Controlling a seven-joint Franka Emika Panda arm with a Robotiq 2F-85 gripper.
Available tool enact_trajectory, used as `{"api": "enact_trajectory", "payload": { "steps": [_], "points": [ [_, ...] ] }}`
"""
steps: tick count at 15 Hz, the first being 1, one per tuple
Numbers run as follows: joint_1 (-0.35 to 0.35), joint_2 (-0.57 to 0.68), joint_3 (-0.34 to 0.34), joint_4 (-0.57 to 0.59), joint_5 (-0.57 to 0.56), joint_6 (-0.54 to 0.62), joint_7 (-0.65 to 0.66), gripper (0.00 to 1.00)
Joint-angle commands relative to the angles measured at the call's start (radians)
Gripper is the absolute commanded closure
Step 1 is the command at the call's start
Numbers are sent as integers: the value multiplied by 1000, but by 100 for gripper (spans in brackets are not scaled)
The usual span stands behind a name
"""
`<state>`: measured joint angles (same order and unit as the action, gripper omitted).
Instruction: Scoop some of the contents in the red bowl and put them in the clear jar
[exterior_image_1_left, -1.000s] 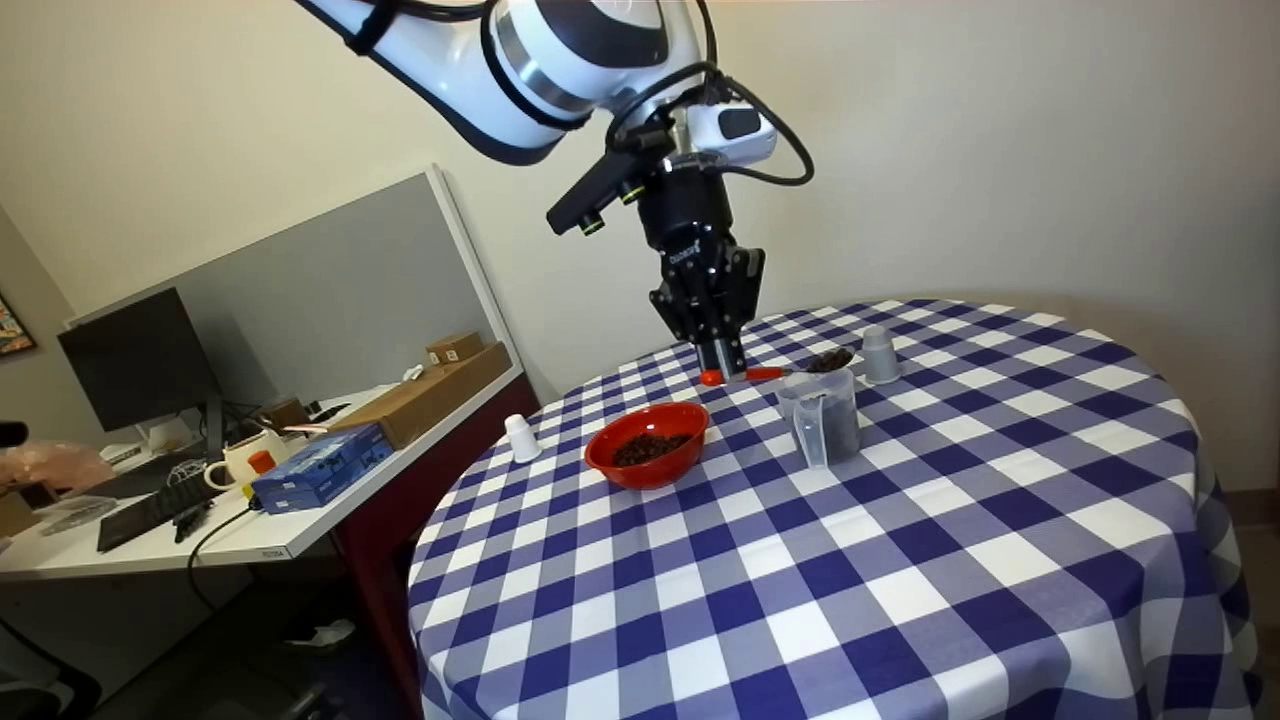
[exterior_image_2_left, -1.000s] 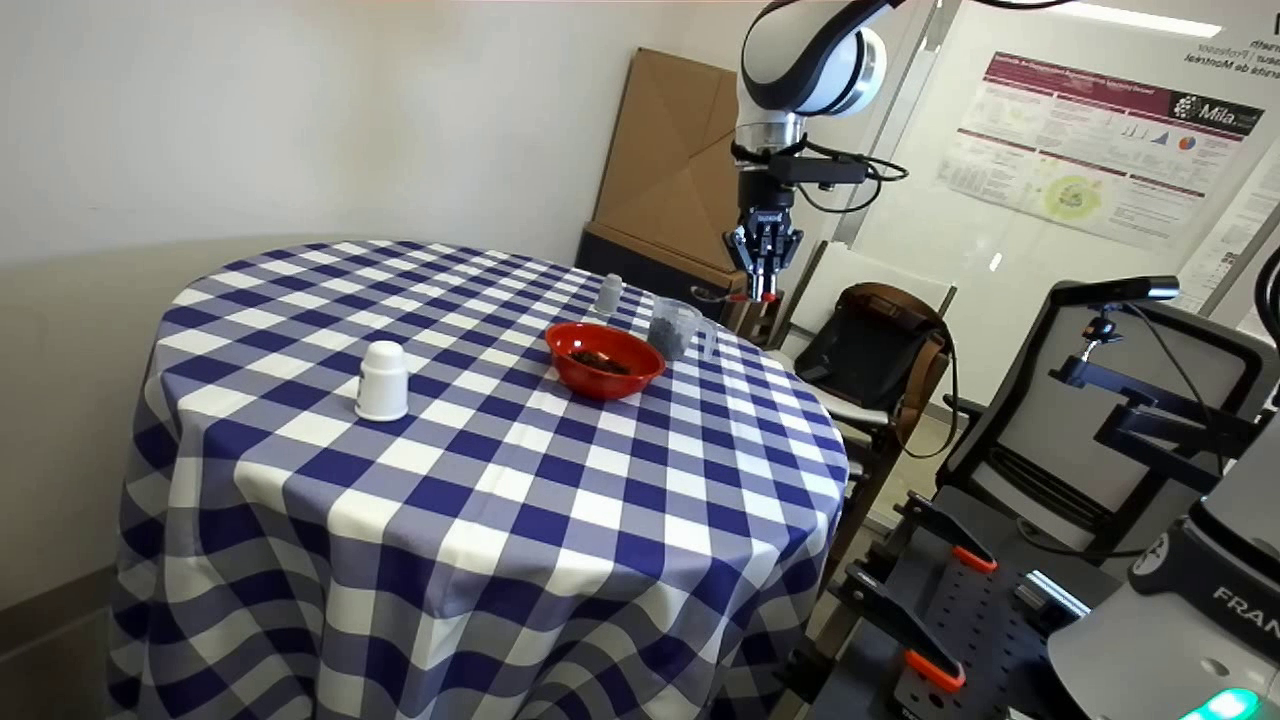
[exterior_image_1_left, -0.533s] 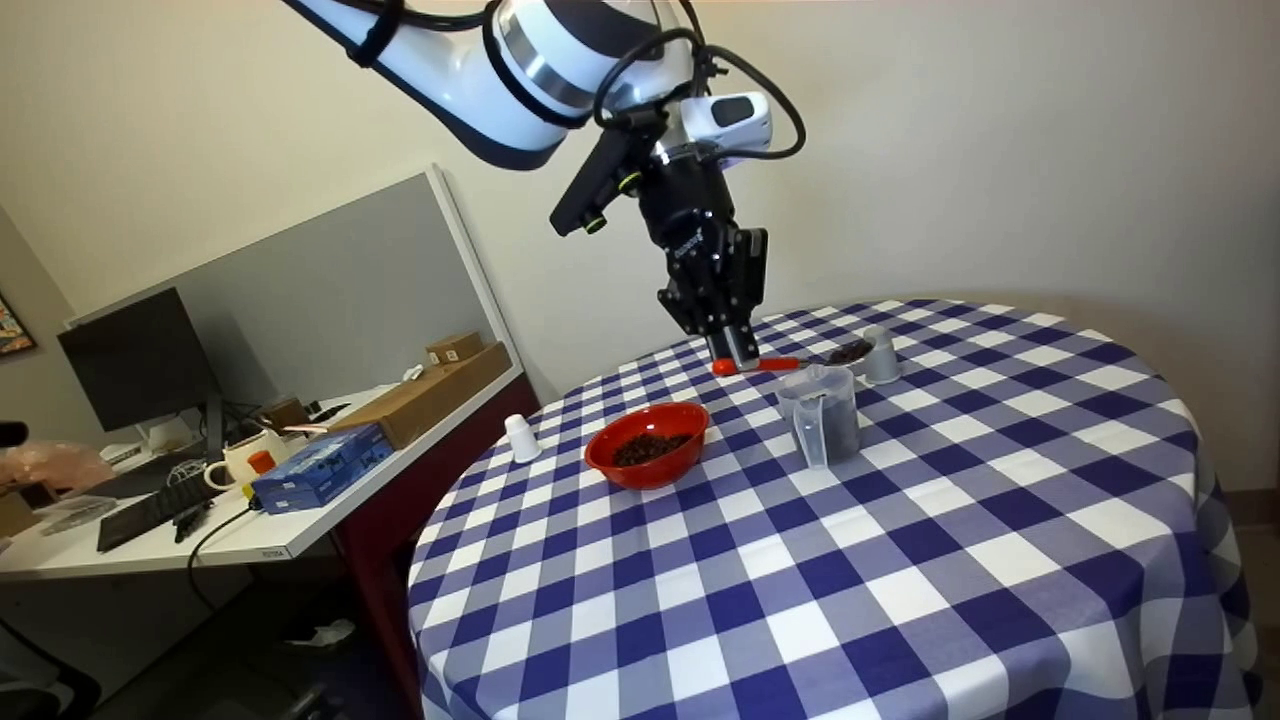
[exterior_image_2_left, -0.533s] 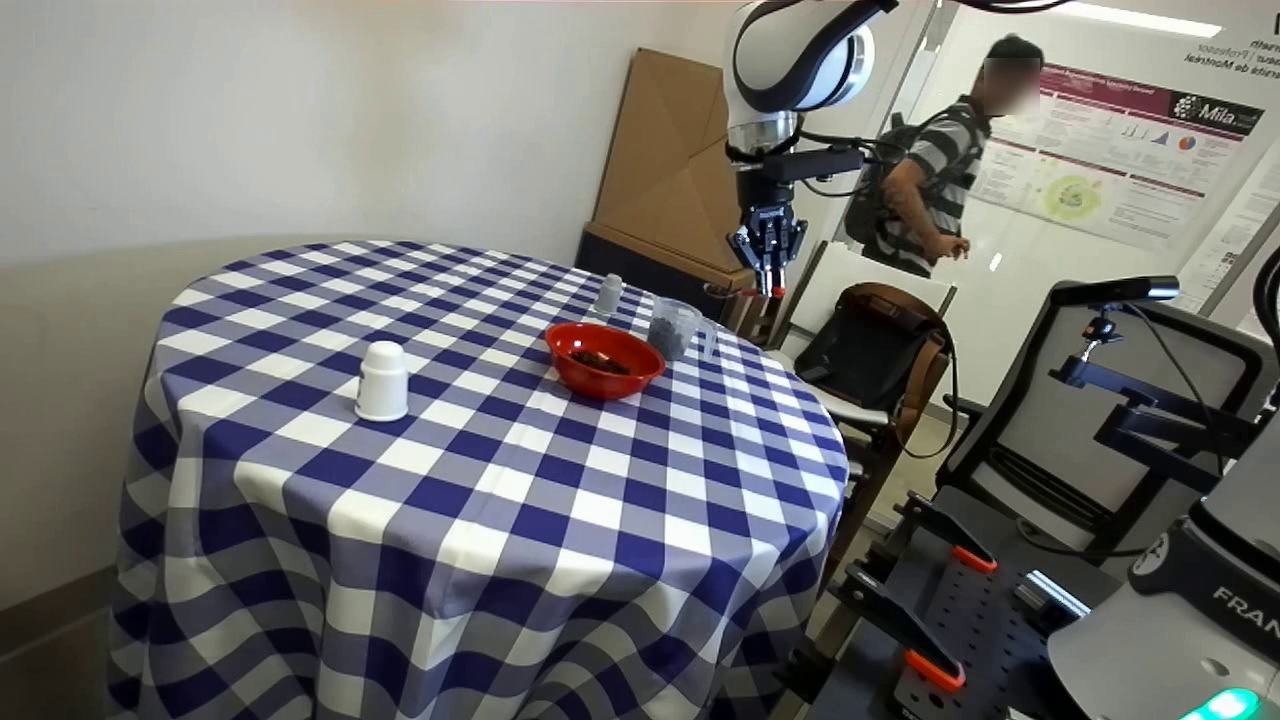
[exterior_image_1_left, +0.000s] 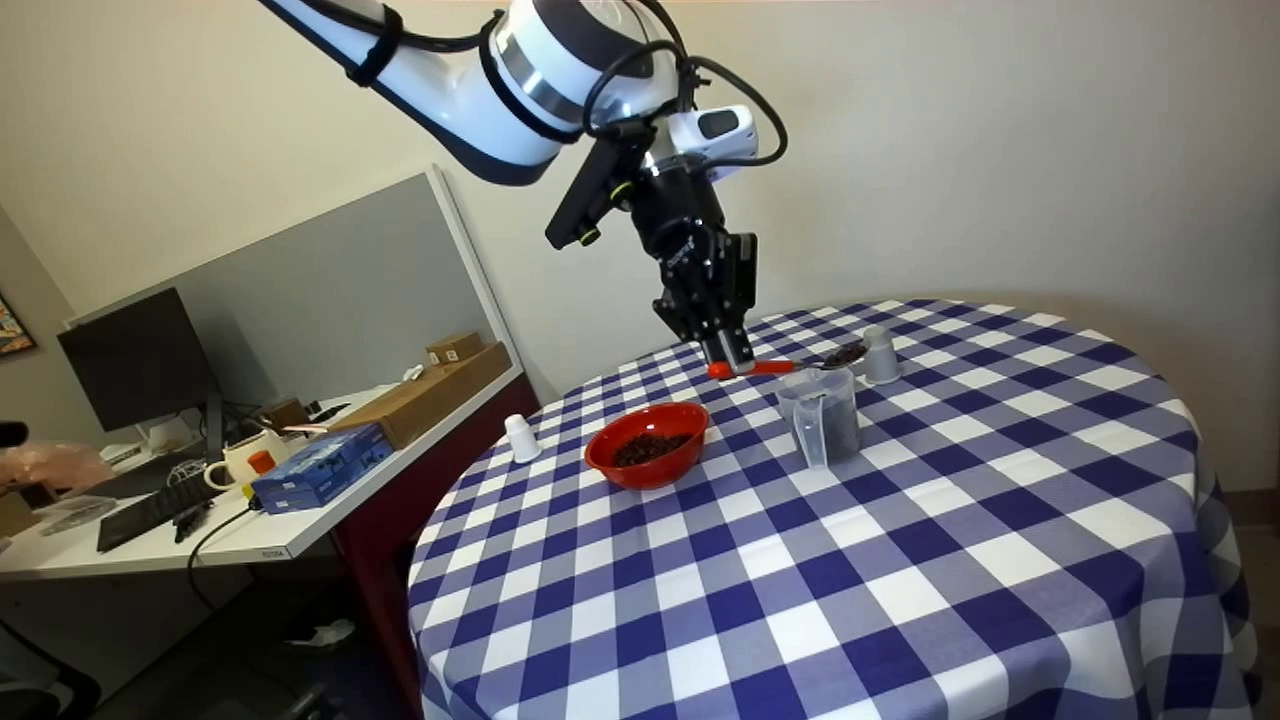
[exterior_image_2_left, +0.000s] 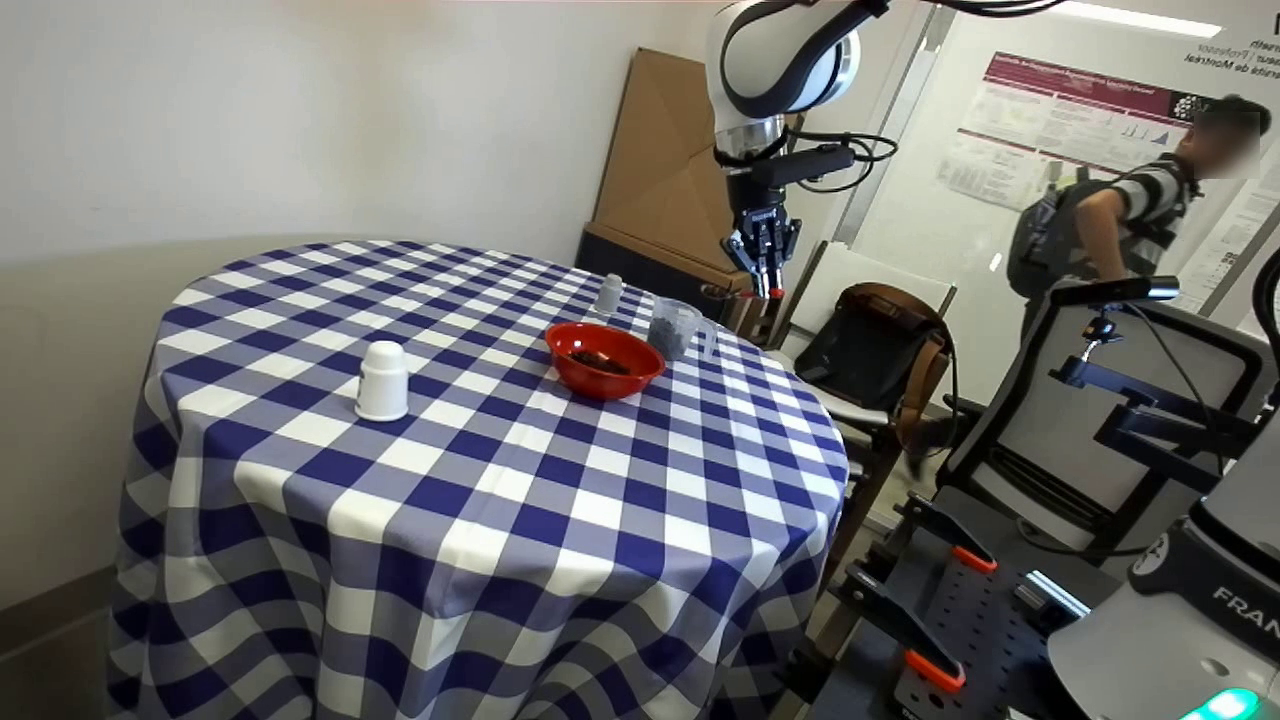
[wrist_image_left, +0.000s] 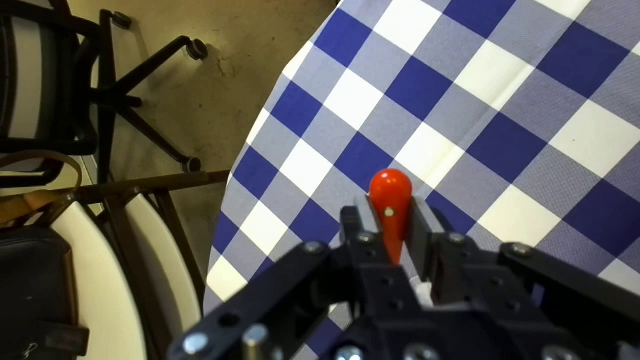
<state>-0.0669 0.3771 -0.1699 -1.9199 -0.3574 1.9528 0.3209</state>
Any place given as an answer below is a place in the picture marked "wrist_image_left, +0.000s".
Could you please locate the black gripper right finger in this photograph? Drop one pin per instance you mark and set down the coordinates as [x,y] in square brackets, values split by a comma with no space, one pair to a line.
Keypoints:
[433,246]

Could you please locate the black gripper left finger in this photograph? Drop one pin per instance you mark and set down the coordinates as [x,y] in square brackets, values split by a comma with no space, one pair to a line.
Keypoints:
[361,240]

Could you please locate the blue white checked tablecloth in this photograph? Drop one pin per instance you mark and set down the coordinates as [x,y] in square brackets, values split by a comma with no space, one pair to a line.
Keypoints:
[507,87]

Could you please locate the white curved chair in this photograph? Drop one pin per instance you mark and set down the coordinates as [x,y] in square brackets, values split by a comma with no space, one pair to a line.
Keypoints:
[163,267]
[100,286]

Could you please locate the black office chair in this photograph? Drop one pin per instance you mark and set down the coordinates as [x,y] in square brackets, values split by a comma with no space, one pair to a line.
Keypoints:
[110,93]

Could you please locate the brown wooden frame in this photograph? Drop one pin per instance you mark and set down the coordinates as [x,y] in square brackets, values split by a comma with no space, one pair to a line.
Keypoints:
[153,183]

